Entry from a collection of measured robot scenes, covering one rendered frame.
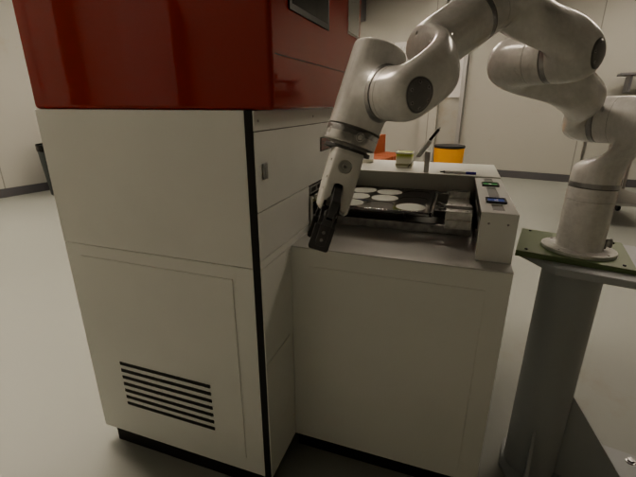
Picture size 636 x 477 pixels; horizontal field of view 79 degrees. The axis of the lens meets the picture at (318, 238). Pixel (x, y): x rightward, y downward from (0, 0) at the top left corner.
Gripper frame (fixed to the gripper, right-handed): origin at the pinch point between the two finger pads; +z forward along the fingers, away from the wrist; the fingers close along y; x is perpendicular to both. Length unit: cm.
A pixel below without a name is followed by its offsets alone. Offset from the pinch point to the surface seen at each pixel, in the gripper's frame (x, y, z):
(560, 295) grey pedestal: -76, 41, 1
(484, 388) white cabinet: -64, 37, 34
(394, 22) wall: -77, 704, -309
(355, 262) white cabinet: -17, 47, 11
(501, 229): -50, 37, -11
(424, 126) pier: -190, 678, -149
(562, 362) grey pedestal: -86, 41, 21
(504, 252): -53, 37, -6
